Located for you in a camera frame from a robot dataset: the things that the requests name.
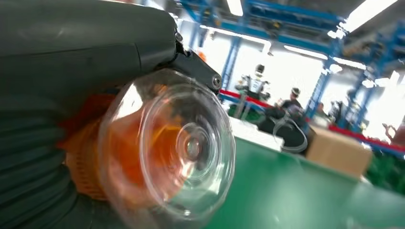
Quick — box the blue warehouse shelving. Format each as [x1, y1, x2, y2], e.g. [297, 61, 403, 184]
[180, 0, 405, 134]

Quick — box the white humanoid robot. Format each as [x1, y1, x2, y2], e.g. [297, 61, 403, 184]
[235, 64, 271, 102]

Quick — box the green plastic crate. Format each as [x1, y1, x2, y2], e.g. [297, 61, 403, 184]
[366, 151, 405, 195]
[227, 104, 264, 125]

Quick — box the white table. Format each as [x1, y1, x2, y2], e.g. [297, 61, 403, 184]
[229, 117, 286, 152]

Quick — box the black remote controller case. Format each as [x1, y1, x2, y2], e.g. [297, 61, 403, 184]
[257, 107, 309, 156]

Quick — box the brown cardboard box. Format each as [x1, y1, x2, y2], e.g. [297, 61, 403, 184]
[305, 126, 374, 179]

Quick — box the white looped cable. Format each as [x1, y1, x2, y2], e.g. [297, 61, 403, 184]
[271, 115, 309, 154]

